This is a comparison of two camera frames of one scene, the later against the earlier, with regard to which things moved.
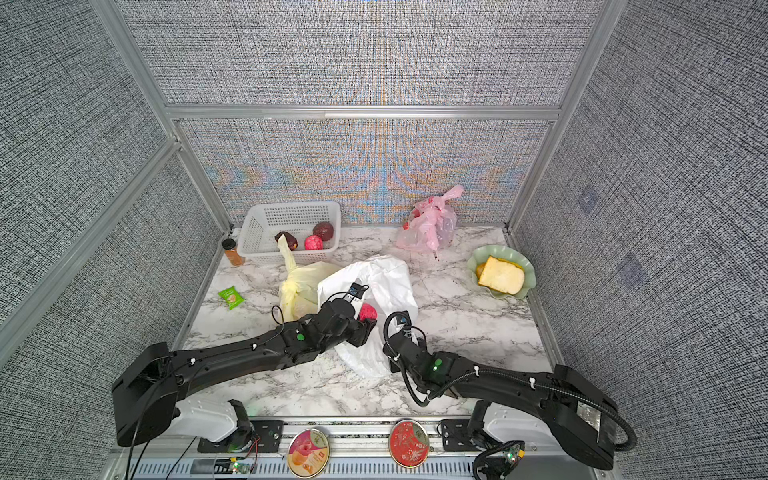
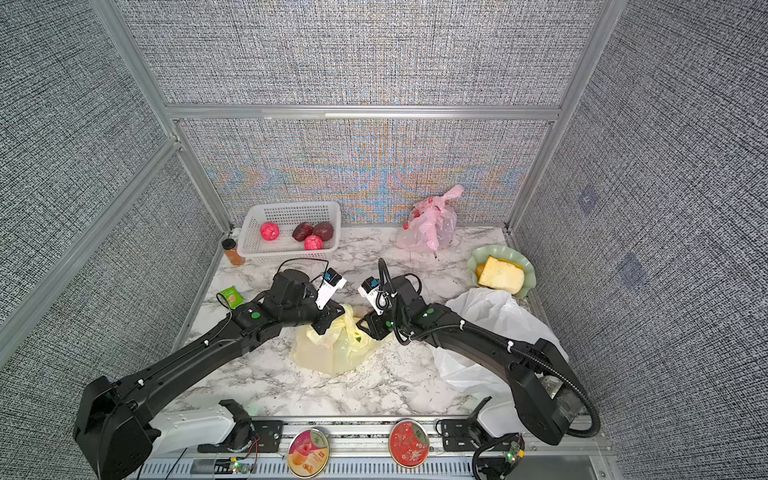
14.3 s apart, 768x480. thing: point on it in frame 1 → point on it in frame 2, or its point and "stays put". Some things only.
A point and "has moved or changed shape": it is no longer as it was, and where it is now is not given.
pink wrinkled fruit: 313,242 → 269,231
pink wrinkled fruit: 367,311 has moved or changed shape
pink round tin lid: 308,453 stays put
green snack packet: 232,296 stays put
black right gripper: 420,345 → 374,326
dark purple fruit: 292,242 → 302,231
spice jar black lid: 229,246 stays put
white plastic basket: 309,231 stays put
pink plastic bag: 431,222 stays put
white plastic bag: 390,288 → 504,313
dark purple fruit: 323,229 stays put
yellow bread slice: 502,275 stays put
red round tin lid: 408,443 stays put
